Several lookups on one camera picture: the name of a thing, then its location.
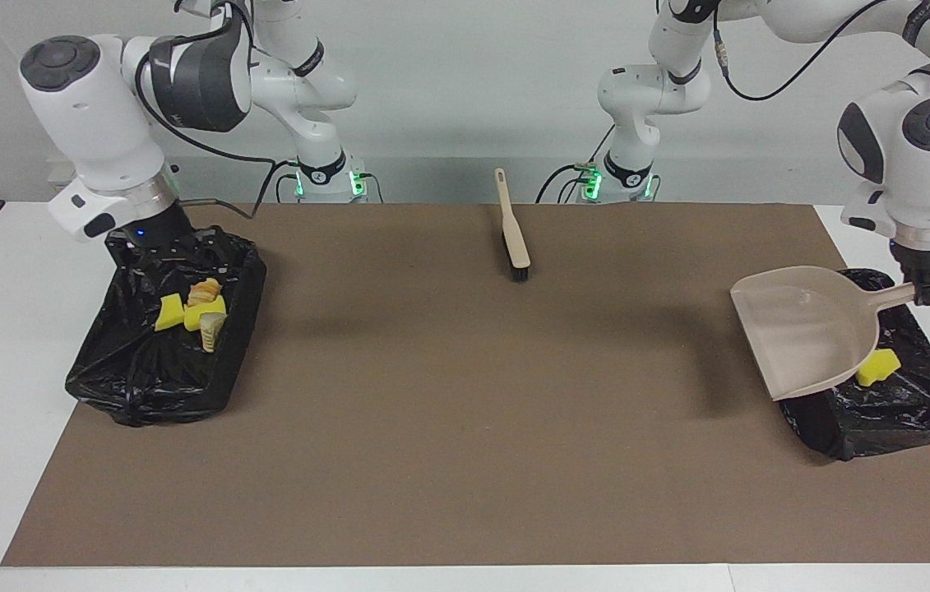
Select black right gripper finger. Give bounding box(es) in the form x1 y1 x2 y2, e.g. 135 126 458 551
113 247 150 279
192 229 237 266

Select pale yellow sponge piece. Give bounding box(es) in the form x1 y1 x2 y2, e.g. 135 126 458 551
187 278 224 308
200 312 229 354

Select bright yellow notched sponge piece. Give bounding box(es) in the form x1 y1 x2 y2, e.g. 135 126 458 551
183 296 229 332

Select green and yellow sponge piece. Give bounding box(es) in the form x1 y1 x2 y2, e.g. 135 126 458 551
856 349 903 388

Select beige plastic dustpan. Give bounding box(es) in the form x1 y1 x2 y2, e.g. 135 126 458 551
729 253 930 403

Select beige hand brush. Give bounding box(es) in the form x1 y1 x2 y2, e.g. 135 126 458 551
493 168 532 284

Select black bag lined bin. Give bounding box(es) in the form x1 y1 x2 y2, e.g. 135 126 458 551
64 227 268 428
777 268 930 462

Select brown paper table mat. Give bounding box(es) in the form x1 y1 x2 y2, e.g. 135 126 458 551
0 202 930 568

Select black base cable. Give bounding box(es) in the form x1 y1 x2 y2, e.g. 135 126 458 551
535 123 618 204
271 159 301 204

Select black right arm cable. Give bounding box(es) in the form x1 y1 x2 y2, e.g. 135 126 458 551
134 0 294 221

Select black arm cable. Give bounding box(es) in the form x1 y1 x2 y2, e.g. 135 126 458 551
134 0 294 221
710 0 930 104

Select white wall socket boxes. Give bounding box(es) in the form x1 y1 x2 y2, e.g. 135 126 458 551
46 158 77 199

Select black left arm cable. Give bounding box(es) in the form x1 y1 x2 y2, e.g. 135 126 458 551
710 0 930 104

